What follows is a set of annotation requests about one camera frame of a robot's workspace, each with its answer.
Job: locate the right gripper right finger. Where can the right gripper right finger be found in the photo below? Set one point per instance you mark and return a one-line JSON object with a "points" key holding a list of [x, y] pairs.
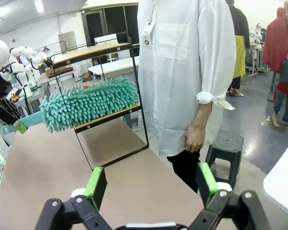
{"points": [[207, 184]]}

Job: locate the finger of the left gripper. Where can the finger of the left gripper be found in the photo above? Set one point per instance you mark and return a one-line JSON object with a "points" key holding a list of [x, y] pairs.
{"points": [[21, 125]]}

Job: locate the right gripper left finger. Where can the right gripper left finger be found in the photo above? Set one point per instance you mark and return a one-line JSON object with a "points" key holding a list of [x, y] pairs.
{"points": [[97, 187]]}

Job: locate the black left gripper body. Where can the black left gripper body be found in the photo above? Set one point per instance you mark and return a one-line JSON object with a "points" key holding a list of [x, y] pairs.
{"points": [[6, 115]]}

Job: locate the teal chenille duster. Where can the teal chenille duster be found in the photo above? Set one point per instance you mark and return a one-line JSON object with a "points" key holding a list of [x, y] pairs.
{"points": [[91, 105]]}

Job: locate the person's left forearm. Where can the person's left forearm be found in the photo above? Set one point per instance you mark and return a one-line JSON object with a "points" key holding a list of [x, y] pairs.
{"points": [[204, 115]]}

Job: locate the person's left hand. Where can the person's left hand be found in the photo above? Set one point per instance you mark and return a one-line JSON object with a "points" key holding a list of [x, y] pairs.
{"points": [[194, 139]]}

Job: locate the grey metal workbench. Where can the grey metal workbench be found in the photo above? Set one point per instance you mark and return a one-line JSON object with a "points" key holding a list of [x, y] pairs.
{"points": [[36, 98]]}

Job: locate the dark grey plastic stool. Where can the dark grey plastic stool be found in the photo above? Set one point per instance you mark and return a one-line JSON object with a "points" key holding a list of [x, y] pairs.
{"points": [[226, 146]]}

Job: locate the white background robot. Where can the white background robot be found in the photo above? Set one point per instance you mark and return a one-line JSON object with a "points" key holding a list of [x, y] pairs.
{"points": [[256, 30], [21, 62]]}

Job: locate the large white table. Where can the large white table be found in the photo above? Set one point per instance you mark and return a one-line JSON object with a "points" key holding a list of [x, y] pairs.
{"points": [[283, 179]]}

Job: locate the grey cabinet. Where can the grey cabinet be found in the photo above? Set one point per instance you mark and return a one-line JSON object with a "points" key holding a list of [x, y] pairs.
{"points": [[67, 40]]}

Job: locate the small white desk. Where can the small white desk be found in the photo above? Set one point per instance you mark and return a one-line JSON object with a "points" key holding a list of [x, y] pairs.
{"points": [[110, 65]]}

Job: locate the person in white coat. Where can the person in white coat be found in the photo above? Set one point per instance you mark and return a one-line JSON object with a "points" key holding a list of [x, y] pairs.
{"points": [[182, 72]]}

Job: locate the white box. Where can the white box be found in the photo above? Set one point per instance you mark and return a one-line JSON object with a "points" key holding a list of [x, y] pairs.
{"points": [[105, 39]]}

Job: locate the dark glass double door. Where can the dark glass double door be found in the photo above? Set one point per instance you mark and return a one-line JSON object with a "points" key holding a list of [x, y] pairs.
{"points": [[110, 21]]}

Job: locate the bystander in yellow apron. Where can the bystander in yellow apron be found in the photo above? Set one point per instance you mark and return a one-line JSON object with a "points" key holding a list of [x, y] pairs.
{"points": [[240, 48]]}

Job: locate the bystander in jeans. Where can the bystander in jeans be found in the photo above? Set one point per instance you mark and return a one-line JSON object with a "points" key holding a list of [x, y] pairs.
{"points": [[278, 48]]}

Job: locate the white name badge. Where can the white name badge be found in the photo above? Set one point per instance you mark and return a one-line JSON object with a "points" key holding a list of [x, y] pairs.
{"points": [[148, 33]]}

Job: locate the two-tier wooden shelf black frame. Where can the two-tier wooden shelf black frame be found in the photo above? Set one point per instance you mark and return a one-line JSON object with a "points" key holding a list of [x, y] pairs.
{"points": [[86, 54]]}

